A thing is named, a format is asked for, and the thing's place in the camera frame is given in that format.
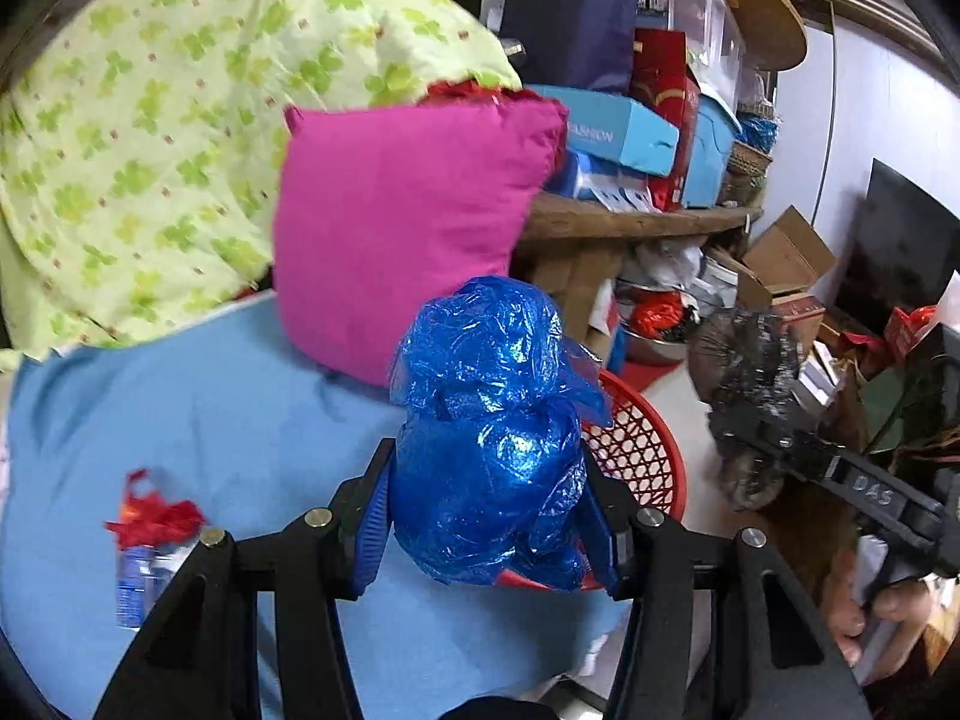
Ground green floral quilt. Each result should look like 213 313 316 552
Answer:
0 0 522 361

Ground tall red gift box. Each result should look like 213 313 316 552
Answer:
630 28 702 211

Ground black plastic bag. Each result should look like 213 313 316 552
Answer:
720 307 803 425

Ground wooden table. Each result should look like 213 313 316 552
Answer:
510 191 762 331

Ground navy bag with orange handle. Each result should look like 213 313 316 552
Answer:
499 0 640 95

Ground shiny red bag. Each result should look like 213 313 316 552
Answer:
630 292 695 338

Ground small red packet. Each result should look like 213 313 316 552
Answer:
883 305 938 350

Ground light blue cardboard box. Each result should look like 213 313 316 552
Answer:
525 84 680 177

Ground open cardboard box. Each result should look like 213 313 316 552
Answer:
739 204 837 301

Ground red crinkled wrapper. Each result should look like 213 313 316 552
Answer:
424 79 545 107

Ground wicker basket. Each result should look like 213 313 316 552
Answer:
724 141 773 203

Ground small brown box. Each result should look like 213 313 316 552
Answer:
772 294 826 350

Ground person's right hand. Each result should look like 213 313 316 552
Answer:
831 574 950 683

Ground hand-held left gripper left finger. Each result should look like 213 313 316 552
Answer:
94 439 398 720

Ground pink pillow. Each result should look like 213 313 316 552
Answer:
271 97 569 389

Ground blue bed sheet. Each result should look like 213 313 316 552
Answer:
0 292 631 720

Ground green paper bag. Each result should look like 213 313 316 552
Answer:
855 360 946 451

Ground white plastic bag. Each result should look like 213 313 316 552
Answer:
622 240 740 308

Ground blue tinsel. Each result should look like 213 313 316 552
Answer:
735 111 781 151

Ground black screen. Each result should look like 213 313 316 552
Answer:
834 159 960 331

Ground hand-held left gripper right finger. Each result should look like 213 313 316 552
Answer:
577 457 875 720

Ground blue plastic bag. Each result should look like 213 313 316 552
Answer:
388 276 614 592

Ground steel bowl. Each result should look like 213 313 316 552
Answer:
619 322 691 365

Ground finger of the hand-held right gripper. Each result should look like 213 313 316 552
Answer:
709 390 845 485

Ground white and blue packs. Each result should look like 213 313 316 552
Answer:
544 150 653 212

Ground red plastic basket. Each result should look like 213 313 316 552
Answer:
499 367 687 590

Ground clear plastic storage box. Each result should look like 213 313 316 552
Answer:
637 0 743 102

